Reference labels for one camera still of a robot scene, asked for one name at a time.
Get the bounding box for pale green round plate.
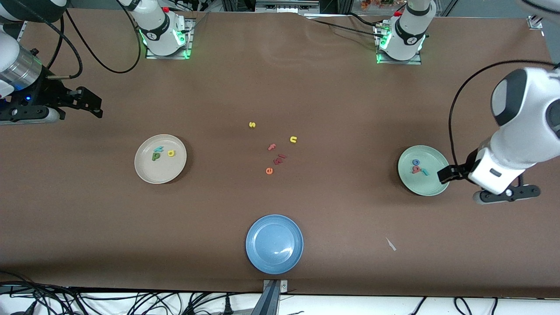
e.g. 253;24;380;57
397;145;452;196

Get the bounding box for beige round plate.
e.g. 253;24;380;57
134;134;188;185

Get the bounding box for blue round plate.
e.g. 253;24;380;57
245;214;304;275

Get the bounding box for brown table cover sheet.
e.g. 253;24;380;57
0;8;560;300

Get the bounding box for grey device box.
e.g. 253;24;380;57
255;0;321;14

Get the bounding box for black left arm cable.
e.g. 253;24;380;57
448;59;560;174

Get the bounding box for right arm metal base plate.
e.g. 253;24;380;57
145;17;194;60

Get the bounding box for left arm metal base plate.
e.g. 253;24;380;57
375;22;422;65

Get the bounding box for black base cable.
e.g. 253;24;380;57
306;17;383;40
348;12;380;28

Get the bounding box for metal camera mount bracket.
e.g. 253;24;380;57
251;279;289;315

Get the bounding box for tangled black floor cables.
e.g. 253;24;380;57
0;270;263;315

